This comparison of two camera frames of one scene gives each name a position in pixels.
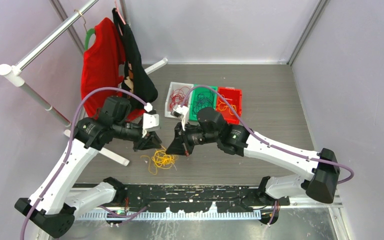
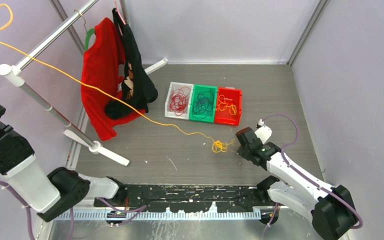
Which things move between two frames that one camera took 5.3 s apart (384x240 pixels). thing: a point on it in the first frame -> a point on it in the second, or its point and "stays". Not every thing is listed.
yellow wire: [222, 105] stays
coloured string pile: [178, 97] stays
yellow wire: [160, 159] -> [217, 145]
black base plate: [182, 198] stays
